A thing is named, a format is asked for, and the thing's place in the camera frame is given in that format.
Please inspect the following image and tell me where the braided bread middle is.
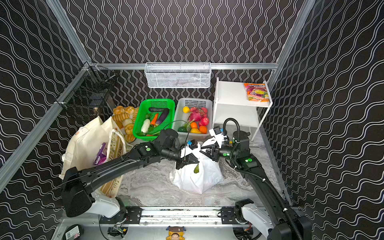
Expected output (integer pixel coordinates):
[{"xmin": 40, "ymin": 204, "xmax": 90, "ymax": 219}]
[{"xmin": 112, "ymin": 106, "xmax": 139, "ymax": 144}]

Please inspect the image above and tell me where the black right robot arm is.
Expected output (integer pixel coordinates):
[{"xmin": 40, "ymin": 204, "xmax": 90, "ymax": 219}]
[{"xmin": 210, "ymin": 118, "xmax": 312, "ymax": 240}]

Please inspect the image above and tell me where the white plastic basket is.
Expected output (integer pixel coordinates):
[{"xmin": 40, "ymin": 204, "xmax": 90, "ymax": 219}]
[{"xmin": 172, "ymin": 98, "xmax": 213, "ymax": 141}]

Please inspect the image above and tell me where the yellow lemon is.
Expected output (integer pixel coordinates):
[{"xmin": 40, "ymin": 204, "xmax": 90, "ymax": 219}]
[{"xmin": 183, "ymin": 107, "xmax": 190, "ymax": 114}]

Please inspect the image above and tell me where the white two-tier shelf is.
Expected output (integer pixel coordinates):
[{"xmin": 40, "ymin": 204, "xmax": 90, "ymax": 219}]
[{"xmin": 211, "ymin": 78, "xmax": 273, "ymax": 141}]

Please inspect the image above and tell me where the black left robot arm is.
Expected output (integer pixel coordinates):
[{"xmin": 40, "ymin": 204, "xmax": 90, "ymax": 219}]
[{"xmin": 61, "ymin": 129, "xmax": 199, "ymax": 223}]

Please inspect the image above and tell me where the black wire rack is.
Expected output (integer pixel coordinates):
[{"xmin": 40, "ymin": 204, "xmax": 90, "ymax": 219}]
[{"xmin": 59, "ymin": 66, "xmax": 118, "ymax": 124}]

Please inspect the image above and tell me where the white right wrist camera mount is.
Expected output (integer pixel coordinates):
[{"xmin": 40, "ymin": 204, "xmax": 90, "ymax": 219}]
[{"xmin": 209, "ymin": 126, "xmax": 226, "ymax": 149}]

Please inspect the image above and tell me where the orange candy bag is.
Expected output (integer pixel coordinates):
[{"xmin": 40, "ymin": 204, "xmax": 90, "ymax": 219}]
[{"xmin": 244, "ymin": 83, "xmax": 270, "ymax": 103}]

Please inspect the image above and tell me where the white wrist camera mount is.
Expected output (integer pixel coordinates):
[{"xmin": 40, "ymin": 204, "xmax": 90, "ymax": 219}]
[
  {"xmin": 209, "ymin": 126, "xmax": 226, "ymax": 149},
  {"xmin": 181, "ymin": 140, "xmax": 201, "ymax": 158}
]

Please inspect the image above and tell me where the pink dragon fruit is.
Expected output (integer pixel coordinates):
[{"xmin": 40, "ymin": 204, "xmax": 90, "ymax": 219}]
[{"xmin": 188, "ymin": 107, "xmax": 208, "ymax": 128}]

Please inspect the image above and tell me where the green cabbage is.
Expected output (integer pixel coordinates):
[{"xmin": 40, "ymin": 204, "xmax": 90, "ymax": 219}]
[{"xmin": 194, "ymin": 165, "xmax": 200, "ymax": 174}]

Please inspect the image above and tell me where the white wire wall basket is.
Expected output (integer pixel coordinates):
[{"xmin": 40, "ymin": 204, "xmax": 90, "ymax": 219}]
[{"xmin": 145, "ymin": 62, "xmax": 212, "ymax": 89}]

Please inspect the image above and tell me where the cream floral tote bag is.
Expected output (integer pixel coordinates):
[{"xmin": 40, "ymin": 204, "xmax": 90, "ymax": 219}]
[{"xmin": 59, "ymin": 117, "xmax": 133, "ymax": 179}]

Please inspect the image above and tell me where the purple eggplant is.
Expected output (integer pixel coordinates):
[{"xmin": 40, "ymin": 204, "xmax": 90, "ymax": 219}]
[{"xmin": 155, "ymin": 108, "xmax": 170, "ymax": 127}]

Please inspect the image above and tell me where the orange carrot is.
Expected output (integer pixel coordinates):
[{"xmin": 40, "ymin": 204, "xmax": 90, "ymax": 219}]
[{"xmin": 151, "ymin": 113, "xmax": 159, "ymax": 126}]

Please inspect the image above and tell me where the purple Fox's candy bag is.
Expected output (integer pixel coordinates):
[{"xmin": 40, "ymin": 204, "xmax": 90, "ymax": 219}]
[{"xmin": 93, "ymin": 143, "xmax": 107, "ymax": 166}]

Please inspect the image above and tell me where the white plastic grocery bag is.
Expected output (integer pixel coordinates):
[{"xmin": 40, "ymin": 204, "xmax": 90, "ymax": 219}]
[{"xmin": 170, "ymin": 138, "xmax": 224, "ymax": 194}]

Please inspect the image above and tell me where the red apple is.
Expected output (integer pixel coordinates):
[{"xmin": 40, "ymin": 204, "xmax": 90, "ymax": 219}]
[{"xmin": 199, "ymin": 117, "xmax": 210, "ymax": 126}]

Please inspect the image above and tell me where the orange fruit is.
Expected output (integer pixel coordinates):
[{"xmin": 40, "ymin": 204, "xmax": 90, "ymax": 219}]
[{"xmin": 199, "ymin": 126, "xmax": 208, "ymax": 134}]

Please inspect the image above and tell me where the dark green cucumber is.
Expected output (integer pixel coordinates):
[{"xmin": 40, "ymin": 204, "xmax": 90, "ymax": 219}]
[{"xmin": 149, "ymin": 107, "xmax": 165, "ymax": 113}]

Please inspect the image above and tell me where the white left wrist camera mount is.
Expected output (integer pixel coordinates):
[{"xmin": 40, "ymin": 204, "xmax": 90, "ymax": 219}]
[{"xmin": 181, "ymin": 140, "xmax": 201, "ymax": 158}]

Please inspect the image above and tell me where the small toy figure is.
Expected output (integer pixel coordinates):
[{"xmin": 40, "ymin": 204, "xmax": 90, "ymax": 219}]
[{"xmin": 166, "ymin": 226, "xmax": 186, "ymax": 240}]

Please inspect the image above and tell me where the white daikon radish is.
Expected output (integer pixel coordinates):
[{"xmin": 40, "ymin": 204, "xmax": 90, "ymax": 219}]
[{"xmin": 141, "ymin": 119, "xmax": 151, "ymax": 134}]

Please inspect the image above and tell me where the dark green avocado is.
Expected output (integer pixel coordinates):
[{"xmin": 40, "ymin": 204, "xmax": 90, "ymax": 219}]
[{"xmin": 178, "ymin": 127, "xmax": 187, "ymax": 133}]

